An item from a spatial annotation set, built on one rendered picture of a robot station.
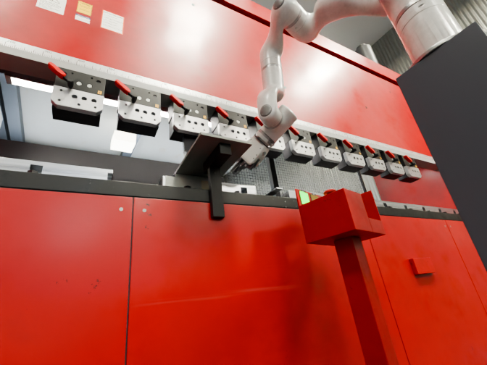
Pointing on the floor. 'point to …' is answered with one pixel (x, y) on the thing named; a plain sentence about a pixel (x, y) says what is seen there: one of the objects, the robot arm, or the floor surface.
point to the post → (272, 174)
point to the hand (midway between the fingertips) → (236, 169)
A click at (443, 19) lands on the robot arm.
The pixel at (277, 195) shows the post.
